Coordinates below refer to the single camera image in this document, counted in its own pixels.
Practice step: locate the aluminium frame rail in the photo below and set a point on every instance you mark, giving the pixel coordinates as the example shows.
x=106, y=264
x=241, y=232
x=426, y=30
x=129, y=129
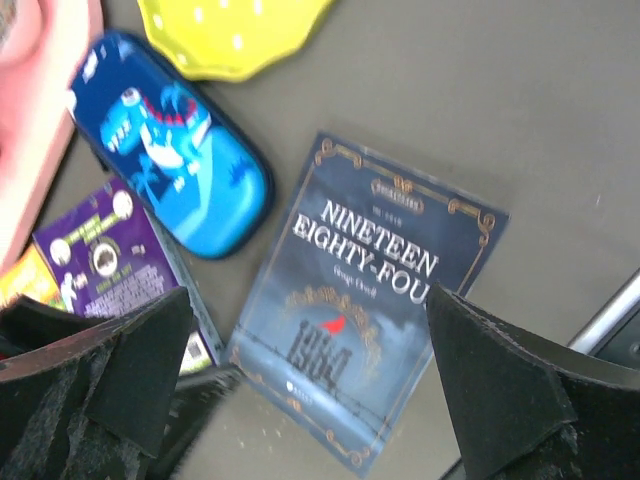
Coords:
x=612, y=334

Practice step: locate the green polka dot plate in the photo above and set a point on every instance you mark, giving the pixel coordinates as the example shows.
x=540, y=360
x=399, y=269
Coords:
x=229, y=41

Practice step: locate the pink three-tier shelf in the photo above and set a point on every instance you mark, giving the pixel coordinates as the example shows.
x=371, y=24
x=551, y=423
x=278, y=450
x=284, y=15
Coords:
x=42, y=45

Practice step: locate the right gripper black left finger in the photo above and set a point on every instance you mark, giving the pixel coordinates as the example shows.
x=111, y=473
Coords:
x=88, y=398

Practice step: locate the orange Treehouse book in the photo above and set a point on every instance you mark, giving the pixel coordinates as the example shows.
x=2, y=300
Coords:
x=30, y=277

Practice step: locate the purple paperback book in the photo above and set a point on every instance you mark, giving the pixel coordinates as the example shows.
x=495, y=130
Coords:
x=109, y=257

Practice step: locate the Nineteen Eighty-Four book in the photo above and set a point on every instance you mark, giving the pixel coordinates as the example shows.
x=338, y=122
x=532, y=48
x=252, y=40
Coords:
x=334, y=331

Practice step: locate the blue dinosaur pencil case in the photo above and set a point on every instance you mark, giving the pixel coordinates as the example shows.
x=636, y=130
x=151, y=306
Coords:
x=193, y=168

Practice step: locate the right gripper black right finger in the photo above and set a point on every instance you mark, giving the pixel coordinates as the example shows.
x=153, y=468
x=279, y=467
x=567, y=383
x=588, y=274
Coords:
x=525, y=407

